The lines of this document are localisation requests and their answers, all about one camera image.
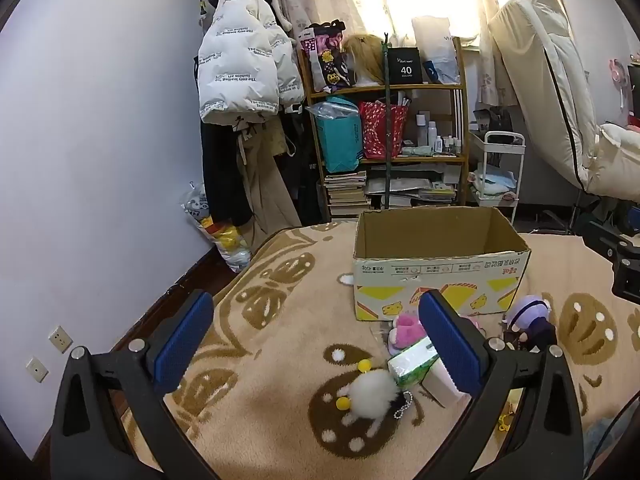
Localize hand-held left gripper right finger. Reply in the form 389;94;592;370
417;289;586;480

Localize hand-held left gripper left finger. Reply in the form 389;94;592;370
50;289;221;480

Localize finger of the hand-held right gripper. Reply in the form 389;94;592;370
580;217;640;263

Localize white foam block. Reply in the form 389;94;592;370
421;360;466;407

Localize green tissue pack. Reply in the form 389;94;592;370
387;336;441;388

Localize printed cardboard box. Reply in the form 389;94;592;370
352;206;532;322

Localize purple-haired plush doll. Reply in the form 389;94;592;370
501;294;558;356

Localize pink plush toy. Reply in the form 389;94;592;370
389;310;483;351

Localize small yellow toy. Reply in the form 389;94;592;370
495;402;516;433

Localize clear plastic bag of items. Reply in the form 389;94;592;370
180;182;253;273

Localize light blue cloth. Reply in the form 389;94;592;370
472;170;516;196

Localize white trolley cart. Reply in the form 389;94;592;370
469;131;527;226

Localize stack of papers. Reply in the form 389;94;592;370
365;165;458;209

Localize black hanging garment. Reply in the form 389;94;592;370
280;110;331;226
200;120;253;228

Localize pink fan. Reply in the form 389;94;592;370
607;57;633;111

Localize beige hanging trousers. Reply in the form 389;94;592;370
235;117;303;253

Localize stack of books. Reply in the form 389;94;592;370
322;170;372;218

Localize white folded mattress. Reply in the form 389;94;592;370
487;0;640;196

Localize wooden shelf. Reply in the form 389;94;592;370
297;35;471;221

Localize row of cosmetic bottles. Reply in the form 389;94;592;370
415;110;463;156

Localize red gift bag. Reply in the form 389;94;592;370
357;101;410;159

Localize green pole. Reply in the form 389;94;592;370
382;32;393;211

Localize teal bag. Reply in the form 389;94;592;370
314;102;364;173

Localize white plastic bag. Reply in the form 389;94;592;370
411;16;460;85

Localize black box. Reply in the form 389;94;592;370
387;46;422;85

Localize white puffer jacket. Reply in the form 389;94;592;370
196;0;306;126

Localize blonde wig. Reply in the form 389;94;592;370
341;34;388;88

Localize pink and black printed bag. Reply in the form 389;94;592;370
298;20;351;93

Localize white fluffy plush keychain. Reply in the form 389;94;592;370
336;359;407;428

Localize black cable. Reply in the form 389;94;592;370
585;395;640;478

